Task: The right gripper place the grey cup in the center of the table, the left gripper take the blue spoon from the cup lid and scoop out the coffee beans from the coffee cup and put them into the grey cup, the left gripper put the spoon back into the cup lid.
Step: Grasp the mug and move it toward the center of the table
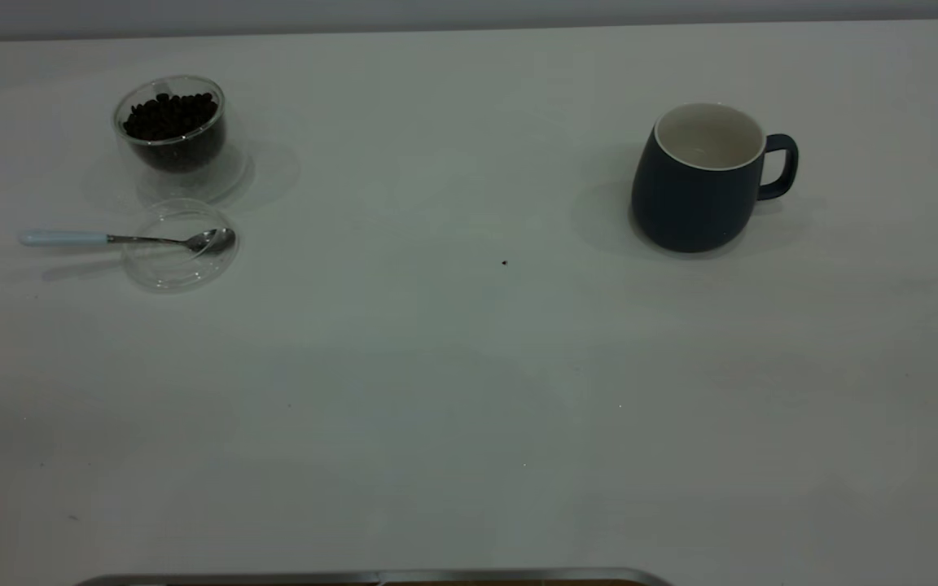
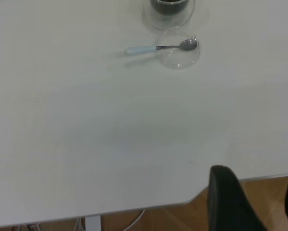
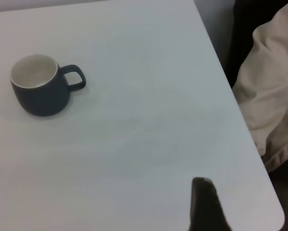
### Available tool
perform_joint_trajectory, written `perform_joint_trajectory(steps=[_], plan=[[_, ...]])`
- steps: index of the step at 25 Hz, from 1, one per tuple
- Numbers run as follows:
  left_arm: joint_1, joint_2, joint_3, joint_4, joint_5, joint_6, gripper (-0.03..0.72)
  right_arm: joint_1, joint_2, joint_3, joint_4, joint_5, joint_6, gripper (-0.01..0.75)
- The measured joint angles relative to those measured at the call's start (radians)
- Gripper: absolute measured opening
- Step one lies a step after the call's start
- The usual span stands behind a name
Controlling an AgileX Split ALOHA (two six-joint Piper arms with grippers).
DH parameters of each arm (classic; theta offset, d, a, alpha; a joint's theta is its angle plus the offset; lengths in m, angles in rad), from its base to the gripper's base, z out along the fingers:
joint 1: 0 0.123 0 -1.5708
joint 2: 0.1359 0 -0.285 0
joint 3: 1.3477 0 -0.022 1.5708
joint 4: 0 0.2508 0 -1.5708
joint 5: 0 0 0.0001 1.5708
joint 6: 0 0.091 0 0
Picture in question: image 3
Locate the beige cloth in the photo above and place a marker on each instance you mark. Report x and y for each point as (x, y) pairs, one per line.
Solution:
(268, 96)

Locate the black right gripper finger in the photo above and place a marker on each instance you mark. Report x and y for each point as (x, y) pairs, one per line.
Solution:
(205, 209)

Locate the dark grey-blue ceramic mug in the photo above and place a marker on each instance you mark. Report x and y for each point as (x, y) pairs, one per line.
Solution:
(41, 101)

